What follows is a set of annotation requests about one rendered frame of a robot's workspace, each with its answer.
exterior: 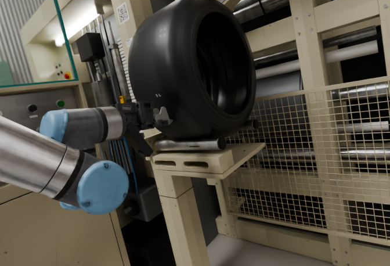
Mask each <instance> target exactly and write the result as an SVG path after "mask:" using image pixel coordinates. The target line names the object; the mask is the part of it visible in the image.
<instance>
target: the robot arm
mask: <svg viewBox="0 0 390 266"><path fill-rule="evenodd" d="M172 122H173V119H172V120H171V119H169V117H168V113H167V110H166V108H165V107H161V110H160V111H159V110H158V109H157V108H154V102H153V101H148V102H140V101H138V102H136V103H130V102H129V103H117V104H114V105H110V107H96V108H85V109H61V110H54V111H49V112H47V113H45V115H44V116H43V118H42V120H41V125H40V133H38V132H35V131H33V130H31V129H29V128H27V127H24V126H22V125H20V124H18V123H16V122H13V121H11V120H8V119H7V118H4V117H2V116H0V181H2V182H6V183H8V184H11V185H14V186H18V187H21V188H24V189H27V190H30V191H33V192H37V193H40V194H42V195H45V196H47V197H48V198H50V199H54V200H57V201H59V202H60V205H61V207H62V208H64V209H66V210H68V209H69V210H78V209H83V210H84V211H85V212H86V213H88V214H94V215H103V214H107V213H110V212H112V211H114V210H115V209H116V208H117V207H119V206H120V205H121V203H122V202H123V201H124V199H125V197H126V195H127V193H128V188H129V181H128V176H127V174H126V172H125V170H124V169H123V168H122V167H121V166H120V165H118V164H117V163H115V162H113V161H108V160H105V161H104V160H101V159H99V158H97V154H96V147H95V144H97V143H102V142H108V141H114V140H117V139H118V138H119V137H120V136H121V135H123V136H124V138H125V139H126V140H127V141H128V142H129V144H130V145H131V146H132V147H133V148H134V150H135V151H136V152H137V153H138V155H139V156H140V157H150V156H151V155H152V154H153V152H154V151H153V149H152V148H151V147H150V146H149V144H148V143H147V142H146V141H145V139H144V138H143V137H142V136H141V134H140V133H139V132H140V131H141V130H149V129H153V128H154V127H159V126H163V125H169V124H171V123H172Z"/></svg>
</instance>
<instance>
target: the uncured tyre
mask: <svg viewBox="0 0 390 266"><path fill-rule="evenodd" d="M167 26H168V28H167V37H165V38H160V39H158V38H159V33H160V28H162V27H167ZM144 30H145V31H144ZM142 31H144V32H142ZM141 32H142V33H141ZM139 33H140V34H139ZM136 34H137V35H136ZM135 35H136V36H135ZM128 73H129V80H130V83H131V88H132V92H133V94H134V97H135V99H136V102H138V101H140V102H148V101H153V102H154V108H157V109H158V110H159V111H160V110H161V107H165V108H166V110H167V113H168V117H169V119H171V120H172V119H173V122H172V123H171V124H169V125H163V126H159V127H155V128H156V129H158V130H159V131H160V132H162V133H163V134H165V135H167V136H170V137H172V138H175V139H192V138H213V137H224V138H226V137H228V136H231V135H233V134H235V133H236V132H237V131H238V130H239V129H240V128H241V127H242V126H243V125H244V123H245V122H246V120H247V119H248V118H249V116H250V114H251V112H252V108H253V106H254V102H255V95H256V86H257V81H256V72H255V64H254V58H253V55H252V51H251V47H250V44H249V42H248V39H247V36H246V34H245V32H244V30H243V28H242V26H241V24H240V23H239V21H238V20H237V18H236V17H235V15H234V14H233V13H232V12H231V11H230V10H229V9H228V8H227V7H226V6H225V5H224V4H222V3H221V2H219V1H217V0H175V1H174V2H172V3H171V4H169V5H167V6H166V7H164V8H162V9H160V10H159V11H157V12H156V13H153V14H152V15H150V16H149V17H148V18H146V19H145V20H144V21H143V23H142V24H141V25H140V26H139V28H138V29H137V31H136V32H135V34H134V36H133V39H132V41H131V44H130V47H129V54H128ZM158 91H160V93H161V96H162V98H161V99H156V96H155V94H154V92H158Z"/></svg>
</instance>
